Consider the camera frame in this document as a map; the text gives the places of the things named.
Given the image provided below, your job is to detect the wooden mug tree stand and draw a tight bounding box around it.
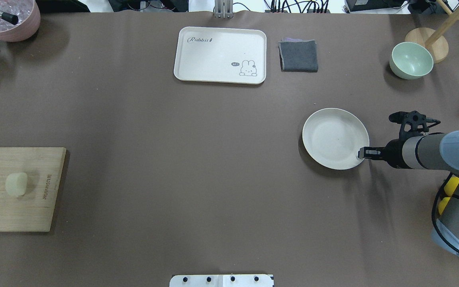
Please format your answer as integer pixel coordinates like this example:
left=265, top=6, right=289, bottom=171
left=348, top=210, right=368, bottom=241
left=404, top=0, right=459, bottom=63

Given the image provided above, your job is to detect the yellow toy lemon upper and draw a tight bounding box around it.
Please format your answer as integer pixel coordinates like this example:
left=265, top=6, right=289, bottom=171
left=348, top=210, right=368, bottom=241
left=443, top=176, right=459, bottom=197

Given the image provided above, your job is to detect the mint green bowl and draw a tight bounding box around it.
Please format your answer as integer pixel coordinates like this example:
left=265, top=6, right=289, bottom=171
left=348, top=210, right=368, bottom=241
left=388, top=42, right=435, bottom=80

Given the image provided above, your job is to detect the cream rabbit tray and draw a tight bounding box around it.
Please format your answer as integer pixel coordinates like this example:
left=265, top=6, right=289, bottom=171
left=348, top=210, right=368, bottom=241
left=173, top=27, right=267, bottom=84

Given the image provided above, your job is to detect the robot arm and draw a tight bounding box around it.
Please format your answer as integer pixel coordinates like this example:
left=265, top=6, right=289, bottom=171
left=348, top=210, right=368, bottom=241
left=358, top=130, right=459, bottom=256

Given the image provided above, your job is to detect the pink ice bowl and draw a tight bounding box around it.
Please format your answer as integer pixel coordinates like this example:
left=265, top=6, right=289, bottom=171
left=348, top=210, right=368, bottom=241
left=0, top=0, right=41, bottom=42

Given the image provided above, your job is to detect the cream round plate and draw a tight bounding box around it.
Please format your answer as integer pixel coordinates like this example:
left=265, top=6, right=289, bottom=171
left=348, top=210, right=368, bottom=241
left=301, top=108, right=370, bottom=170

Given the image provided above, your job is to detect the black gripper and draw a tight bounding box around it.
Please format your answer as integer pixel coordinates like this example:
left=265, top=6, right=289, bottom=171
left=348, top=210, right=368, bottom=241
left=358, top=139, right=404, bottom=169

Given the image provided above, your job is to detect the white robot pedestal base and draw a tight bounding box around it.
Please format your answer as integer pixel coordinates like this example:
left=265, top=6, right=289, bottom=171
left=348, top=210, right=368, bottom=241
left=169, top=274, right=275, bottom=287

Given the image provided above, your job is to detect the grey folded cloth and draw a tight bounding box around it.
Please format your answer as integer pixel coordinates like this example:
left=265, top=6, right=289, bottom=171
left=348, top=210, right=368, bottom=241
left=278, top=38, right=319, bottom=73

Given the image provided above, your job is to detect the wooden cutting board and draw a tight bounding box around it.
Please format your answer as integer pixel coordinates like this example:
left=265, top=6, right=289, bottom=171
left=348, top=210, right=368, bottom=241
left=0, top=147, right=66, bottom=232

